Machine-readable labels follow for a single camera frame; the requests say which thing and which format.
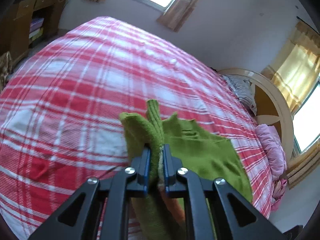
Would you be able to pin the brown patterned bag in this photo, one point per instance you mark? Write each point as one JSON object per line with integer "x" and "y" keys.
{"x": 5, "y": 69}

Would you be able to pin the cream wooden headboard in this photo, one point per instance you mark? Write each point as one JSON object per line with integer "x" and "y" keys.
{"x": 272, "y": 108}

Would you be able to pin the grey patterned pillow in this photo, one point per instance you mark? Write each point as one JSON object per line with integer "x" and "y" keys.
{"x": 241, "y": 87}

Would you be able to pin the red white plaid bedsheet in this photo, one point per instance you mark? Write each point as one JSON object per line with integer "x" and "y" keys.
{"x": 60, "y": 115}

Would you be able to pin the right beige curtain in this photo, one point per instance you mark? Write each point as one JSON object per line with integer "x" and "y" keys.
{"x": 176, "y": 14}

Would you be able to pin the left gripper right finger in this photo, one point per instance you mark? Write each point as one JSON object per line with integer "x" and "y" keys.
{"x": 213, "y": 208}

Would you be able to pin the green orange striped knit sweater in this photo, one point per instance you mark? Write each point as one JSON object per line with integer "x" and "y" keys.
{"x": 208, "y": 155}

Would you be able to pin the pink folded blanket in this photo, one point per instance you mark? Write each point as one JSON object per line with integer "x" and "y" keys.
{"x": 271, "y": 143}

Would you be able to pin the brown wooden desk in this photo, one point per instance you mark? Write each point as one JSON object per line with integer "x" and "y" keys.
{"x": 16, "y": 24}

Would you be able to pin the yellow side curtain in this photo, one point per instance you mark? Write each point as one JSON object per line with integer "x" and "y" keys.
{"x": 295, "y": 70}

